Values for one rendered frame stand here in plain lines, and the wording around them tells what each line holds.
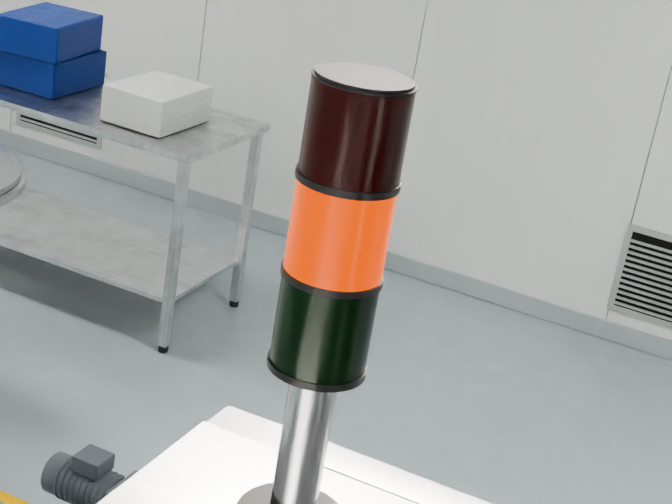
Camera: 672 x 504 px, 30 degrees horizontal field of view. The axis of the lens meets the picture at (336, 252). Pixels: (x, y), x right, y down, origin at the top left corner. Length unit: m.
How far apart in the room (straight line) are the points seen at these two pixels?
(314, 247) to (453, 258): 5.90
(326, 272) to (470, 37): 5.64
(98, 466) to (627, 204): 3.83
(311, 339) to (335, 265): 0.04
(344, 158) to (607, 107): 5.52
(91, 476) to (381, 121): 2.33
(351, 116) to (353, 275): 0.08
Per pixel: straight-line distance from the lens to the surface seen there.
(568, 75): 6.10
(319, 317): 0.60
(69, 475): 2.89
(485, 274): 6.45
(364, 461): 0.76
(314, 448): 0.64
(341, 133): 0.56
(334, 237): 0.58
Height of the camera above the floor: 2.49
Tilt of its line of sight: 22 degrees down
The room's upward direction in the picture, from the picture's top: 10 degrees clockwise
